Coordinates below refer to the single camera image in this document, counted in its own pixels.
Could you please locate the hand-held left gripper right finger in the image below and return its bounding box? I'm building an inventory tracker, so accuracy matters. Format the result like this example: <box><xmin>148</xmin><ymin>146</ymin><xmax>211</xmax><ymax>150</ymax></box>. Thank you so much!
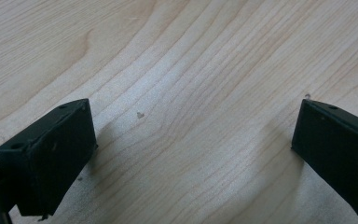
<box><xmin>291</xmin><ymin>99</ymin><xmax>358</xmax><ymax>217</ymax></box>

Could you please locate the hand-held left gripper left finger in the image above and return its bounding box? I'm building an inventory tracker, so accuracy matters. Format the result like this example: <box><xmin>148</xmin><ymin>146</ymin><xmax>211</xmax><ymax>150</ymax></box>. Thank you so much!
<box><xmin>0</xmin><ymin>98</ymin><xmax>99</xmax><ymax>217</ymax></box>

